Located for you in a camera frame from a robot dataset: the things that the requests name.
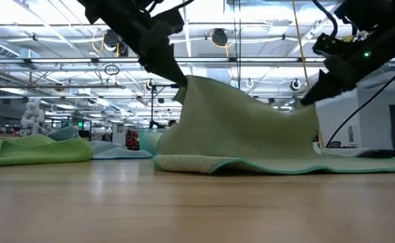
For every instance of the teal plastic bin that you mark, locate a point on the teal plastic bin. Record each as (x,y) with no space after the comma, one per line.
(150,140)

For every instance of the pale green microfiber towel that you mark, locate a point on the pale green microfiber towel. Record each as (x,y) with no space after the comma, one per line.
(244,135)

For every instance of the white building column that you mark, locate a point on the white building column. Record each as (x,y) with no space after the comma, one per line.
(214,74)

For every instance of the bright green microfiber towel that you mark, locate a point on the bright green microfiber towel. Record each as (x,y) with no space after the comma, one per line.
(31,150)

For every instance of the light blue microfiber towel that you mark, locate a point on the light blue microfiber towel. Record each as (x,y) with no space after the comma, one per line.
(116,151)

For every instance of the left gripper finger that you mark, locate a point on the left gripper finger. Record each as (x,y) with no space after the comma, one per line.
(170,72)

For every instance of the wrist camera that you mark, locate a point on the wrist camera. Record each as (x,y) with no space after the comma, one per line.
(170,18)
(329,45)

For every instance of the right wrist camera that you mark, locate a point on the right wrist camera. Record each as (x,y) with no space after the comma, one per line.
(329,45)

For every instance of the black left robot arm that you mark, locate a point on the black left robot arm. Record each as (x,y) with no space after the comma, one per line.
(123,17)

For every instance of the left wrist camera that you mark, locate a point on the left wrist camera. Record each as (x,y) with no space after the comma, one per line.
(170,18)

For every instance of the black office chair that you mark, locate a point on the black office chair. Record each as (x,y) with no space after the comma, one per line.
(334,144)

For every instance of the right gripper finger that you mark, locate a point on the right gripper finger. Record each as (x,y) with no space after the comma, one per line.
(325,89)

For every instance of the person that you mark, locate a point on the person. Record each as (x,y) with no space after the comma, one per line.
(172,123)

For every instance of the red background object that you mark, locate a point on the red background object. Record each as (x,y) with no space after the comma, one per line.
(133,139)

